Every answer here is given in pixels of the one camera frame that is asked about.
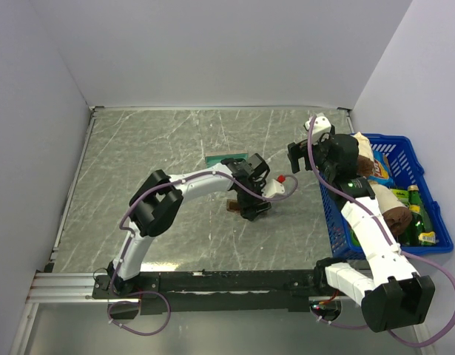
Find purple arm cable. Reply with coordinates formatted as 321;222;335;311
307;115;455;348
107;173;299;337

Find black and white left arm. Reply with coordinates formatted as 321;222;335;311
107;154;271;297

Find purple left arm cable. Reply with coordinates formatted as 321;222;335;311
107;173;299;337

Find green glass bottle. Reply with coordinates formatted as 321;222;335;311
399;185;436;246

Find yellow green snack packet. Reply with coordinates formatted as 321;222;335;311
418;231;437;246

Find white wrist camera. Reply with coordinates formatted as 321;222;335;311
263;175;286;199
303;114;332;144

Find aluminium frame rail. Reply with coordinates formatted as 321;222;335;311
25;268;420;305

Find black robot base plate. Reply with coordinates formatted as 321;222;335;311
92;269;335;315

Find blue Lays chip bag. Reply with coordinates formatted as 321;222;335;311
368;150;395;188

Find brown plush toy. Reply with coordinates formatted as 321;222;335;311
357;155;374;178

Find grey-brown glasses case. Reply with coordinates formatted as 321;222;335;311
204;151;249;168

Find blue plastic basket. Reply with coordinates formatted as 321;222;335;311
320;133;454;260

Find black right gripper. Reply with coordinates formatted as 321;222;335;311
287;132;337;178

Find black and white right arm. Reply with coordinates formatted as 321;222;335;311
288;133;435;332

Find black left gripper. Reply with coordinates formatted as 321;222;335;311
236;180;272;221

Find brown tortoise sunglasses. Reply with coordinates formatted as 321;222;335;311
226;199;257;216

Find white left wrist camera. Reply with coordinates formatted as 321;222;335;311
263;175;286;199

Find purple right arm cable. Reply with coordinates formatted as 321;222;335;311
307;115;455;348

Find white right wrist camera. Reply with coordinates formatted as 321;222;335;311
303;114;332;144

